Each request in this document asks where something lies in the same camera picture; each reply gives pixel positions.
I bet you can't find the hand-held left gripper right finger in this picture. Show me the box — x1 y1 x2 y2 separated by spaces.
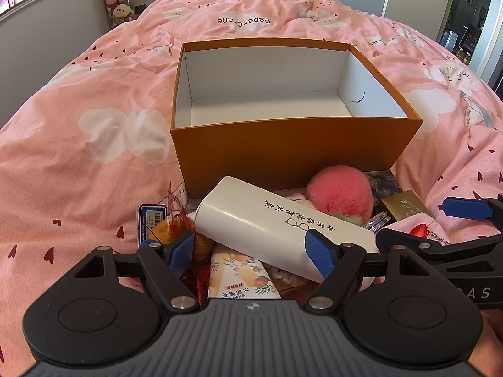
303 229 433 311

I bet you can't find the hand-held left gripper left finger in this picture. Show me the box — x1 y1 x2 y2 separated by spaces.
74 230 199 311

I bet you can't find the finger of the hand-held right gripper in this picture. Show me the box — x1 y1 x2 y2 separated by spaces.
375 228 503 262
442 194 503 221

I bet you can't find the pink fabric pouch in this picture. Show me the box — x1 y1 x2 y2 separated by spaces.
387 212 449 245

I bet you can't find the orange plush toy blue outfit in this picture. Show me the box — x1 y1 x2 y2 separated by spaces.
151 210 215 260

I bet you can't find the small gold box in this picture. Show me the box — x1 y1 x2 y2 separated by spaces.
379 189 435 223

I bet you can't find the red green feather toy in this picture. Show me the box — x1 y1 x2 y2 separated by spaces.
164 183 215 308

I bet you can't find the pink plush ball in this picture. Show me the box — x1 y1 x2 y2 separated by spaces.
307 166 372 225

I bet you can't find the white glasses case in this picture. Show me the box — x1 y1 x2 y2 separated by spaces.
194 176 380 283

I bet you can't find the orange cardboard box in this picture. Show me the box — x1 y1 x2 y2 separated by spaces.
170 40 424 199

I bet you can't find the person's right forearm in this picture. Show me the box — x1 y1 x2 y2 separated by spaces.
483 309 503 365

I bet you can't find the dark patterned tin box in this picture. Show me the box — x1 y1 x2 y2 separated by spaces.
363 170 404 205

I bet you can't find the peach print tissue packet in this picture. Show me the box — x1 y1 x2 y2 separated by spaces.
207 243 282 301

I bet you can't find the pink printed duvet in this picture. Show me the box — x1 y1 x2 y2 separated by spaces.
0 0 503 364

